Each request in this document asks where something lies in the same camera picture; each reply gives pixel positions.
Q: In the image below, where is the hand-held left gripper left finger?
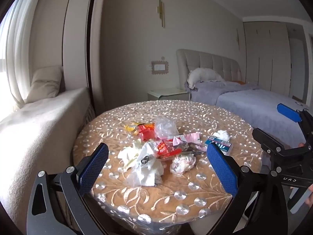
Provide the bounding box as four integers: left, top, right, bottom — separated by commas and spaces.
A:
26, 142, 109, 235

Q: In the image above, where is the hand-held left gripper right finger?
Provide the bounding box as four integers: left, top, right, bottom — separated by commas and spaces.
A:
207, 142, 289, 235

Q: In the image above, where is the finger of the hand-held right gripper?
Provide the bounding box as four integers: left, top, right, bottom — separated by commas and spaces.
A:
252, 127, 292, 157
277, 103, 313, 139

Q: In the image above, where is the pink white toothpaste tube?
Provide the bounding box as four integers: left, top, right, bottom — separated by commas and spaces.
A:
172, 132, 203, 152

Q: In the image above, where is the person's right hand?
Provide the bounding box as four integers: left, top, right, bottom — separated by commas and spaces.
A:
305, 183, 313, 205

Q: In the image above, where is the blue white small box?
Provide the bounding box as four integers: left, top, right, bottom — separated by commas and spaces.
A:
204, 136, 233, 155

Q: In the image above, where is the crumpled white tissue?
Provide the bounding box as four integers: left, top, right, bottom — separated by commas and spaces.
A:
213, 130, 230, 142

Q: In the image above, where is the crumpled printed wrapper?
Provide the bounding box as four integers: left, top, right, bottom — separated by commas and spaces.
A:
170, 153, 196, 176

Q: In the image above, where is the crumpled white plastic bag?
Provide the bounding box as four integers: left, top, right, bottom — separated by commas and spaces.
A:
117, 139, 165, 187

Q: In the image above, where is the beige wardrobe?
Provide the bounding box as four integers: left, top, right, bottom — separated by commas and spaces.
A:
243, 22, 307, 101

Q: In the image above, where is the red snack wrapper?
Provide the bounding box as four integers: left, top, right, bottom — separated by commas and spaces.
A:
156, 141, 183, 159

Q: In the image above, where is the beige embroidered tablecloth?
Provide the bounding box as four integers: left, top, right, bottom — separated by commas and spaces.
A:
73, 100, 263, 232

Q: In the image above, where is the plastic bottle red yellow label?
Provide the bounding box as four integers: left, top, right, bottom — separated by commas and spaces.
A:
124, 122, 157, 141

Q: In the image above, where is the beige window seat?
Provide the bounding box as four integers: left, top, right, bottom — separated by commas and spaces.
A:
0, 87, 91, 227

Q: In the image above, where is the clear plastic bag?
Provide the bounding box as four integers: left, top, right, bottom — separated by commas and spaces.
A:
155, 116, 179, 139

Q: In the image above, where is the white pillow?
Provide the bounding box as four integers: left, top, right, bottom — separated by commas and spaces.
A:
187, 68, 227, 90

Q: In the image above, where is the white nightstand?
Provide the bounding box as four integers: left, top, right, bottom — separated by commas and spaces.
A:
147, 88, 190, 101

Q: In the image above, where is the beige padded headboard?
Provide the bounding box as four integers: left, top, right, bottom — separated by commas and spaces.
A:
176, 49, 242, 91

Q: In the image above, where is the beige cushion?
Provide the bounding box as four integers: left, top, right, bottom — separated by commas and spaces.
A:
24, 66, 64, 104

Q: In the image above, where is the white curtain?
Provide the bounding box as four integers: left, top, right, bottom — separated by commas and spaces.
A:
0, 0, 48, 109

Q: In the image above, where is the framed wall switch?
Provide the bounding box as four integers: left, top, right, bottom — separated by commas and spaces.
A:
150, 60, 170, 75

